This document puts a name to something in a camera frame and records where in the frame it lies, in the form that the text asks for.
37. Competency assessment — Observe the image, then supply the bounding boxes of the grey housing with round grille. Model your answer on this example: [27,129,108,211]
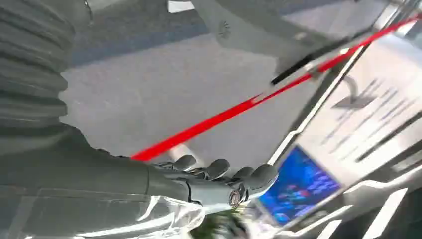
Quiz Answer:
[191,0,333,72]

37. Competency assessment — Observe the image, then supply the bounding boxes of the white sheet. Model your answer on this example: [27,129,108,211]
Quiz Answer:
[167,0,196,14]

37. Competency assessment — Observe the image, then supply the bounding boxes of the dark green object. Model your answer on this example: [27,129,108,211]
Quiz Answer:
[190,208,249,239]

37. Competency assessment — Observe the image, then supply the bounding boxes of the white information board with text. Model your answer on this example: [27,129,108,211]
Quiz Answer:
[266,31,422,239]

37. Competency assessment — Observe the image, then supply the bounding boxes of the blue display screen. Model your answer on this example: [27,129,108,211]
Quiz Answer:
[258,146,342,227]

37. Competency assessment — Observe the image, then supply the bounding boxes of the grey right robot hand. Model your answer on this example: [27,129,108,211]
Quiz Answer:
[0,123,280,239]

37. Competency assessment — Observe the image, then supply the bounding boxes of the ribbed grey right arm sleeve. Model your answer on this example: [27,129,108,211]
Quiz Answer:
[0,0,94,156]

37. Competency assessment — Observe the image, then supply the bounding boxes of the red barrier belt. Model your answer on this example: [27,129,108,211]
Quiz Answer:
[131,13,422,163]

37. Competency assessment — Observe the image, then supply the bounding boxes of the black and silver barrier post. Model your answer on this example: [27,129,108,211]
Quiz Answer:
[270,28,375,86]

